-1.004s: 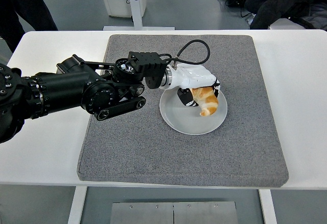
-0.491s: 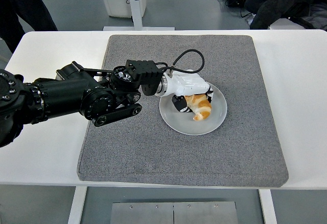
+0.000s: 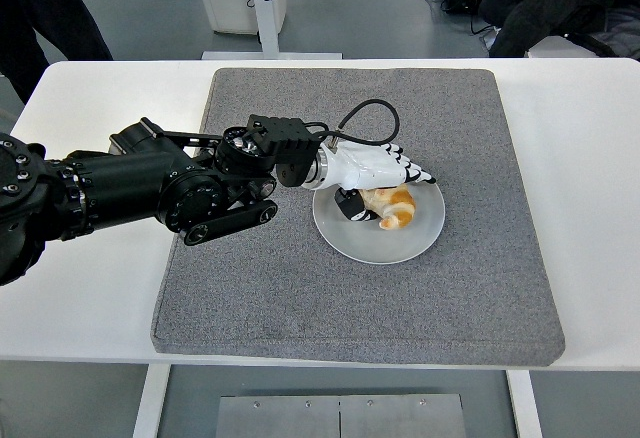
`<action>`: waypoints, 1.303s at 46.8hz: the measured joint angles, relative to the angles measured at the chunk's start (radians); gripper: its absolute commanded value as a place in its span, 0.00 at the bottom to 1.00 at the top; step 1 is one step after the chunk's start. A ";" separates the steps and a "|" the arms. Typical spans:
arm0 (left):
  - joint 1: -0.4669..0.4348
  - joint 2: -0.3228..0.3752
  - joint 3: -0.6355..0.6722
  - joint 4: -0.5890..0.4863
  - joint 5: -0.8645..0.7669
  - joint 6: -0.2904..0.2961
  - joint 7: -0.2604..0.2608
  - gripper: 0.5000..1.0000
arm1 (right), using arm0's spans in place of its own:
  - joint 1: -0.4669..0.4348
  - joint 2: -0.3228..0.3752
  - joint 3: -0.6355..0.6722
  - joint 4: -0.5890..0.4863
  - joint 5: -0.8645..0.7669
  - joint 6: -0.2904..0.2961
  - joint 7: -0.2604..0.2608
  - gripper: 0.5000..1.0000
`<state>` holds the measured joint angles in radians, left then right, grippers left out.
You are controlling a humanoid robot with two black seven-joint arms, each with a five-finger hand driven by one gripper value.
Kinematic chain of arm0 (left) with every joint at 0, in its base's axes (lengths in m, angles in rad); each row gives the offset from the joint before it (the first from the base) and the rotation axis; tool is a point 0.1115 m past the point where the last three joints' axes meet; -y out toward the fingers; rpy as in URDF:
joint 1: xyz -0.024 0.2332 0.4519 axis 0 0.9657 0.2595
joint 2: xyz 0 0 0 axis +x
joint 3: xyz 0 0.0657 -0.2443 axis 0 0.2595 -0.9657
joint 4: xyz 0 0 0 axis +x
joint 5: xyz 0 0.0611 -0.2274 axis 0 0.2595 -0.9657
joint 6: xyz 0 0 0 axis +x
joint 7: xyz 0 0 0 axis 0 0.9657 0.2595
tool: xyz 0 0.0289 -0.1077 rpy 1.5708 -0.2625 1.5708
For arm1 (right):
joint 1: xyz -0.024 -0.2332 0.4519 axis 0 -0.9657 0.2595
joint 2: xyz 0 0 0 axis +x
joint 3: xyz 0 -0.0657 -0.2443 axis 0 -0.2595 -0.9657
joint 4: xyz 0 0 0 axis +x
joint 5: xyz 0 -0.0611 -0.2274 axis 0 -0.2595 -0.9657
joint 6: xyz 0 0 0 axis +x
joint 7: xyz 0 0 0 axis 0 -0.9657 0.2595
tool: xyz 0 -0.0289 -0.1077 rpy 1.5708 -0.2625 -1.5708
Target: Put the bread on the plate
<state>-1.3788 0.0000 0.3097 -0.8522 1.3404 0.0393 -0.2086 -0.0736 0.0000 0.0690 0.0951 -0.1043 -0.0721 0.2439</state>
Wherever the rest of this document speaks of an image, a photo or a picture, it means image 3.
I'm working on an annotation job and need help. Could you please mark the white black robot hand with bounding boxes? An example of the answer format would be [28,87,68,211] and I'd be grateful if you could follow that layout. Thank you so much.
[319,138,438,223]

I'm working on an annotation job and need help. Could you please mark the golden croissant bread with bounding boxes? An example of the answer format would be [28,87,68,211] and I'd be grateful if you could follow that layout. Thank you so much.
[359,183,418,231]

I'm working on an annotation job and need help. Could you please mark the light grey round plate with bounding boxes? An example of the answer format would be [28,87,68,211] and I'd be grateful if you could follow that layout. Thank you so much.
[312,162,447,264]

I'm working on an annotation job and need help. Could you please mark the grey metal plate with screws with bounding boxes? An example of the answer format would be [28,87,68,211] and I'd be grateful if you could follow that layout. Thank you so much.
[215,393,469,438]

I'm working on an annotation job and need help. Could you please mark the grey fabric mat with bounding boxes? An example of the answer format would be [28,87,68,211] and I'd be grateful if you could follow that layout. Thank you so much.
[150,67,567,368]

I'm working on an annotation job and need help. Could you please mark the white desk stand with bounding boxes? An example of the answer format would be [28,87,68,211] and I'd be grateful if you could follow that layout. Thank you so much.
[202,0,344,62]

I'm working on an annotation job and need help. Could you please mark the white table leg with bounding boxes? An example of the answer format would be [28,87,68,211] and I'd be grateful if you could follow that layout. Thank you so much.
[505,370,544,438]
[132,363,172,438]

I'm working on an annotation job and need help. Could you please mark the standing person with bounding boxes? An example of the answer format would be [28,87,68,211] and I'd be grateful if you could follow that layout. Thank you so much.
[0,0,114,105]

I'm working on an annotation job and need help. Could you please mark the thin black floor cable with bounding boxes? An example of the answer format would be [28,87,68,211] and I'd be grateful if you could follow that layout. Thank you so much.
[469,10,502,52]

